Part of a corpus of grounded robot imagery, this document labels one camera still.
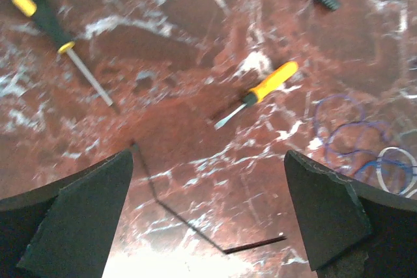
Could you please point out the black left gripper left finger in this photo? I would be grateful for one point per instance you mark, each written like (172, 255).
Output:
(66, 228)

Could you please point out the orange handled screwdriver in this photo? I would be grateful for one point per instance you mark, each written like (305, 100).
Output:
(258, 93)

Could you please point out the yellow black small tool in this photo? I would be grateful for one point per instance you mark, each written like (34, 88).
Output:
(44, 17)

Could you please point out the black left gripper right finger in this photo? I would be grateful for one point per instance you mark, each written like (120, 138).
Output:
(349, 228)

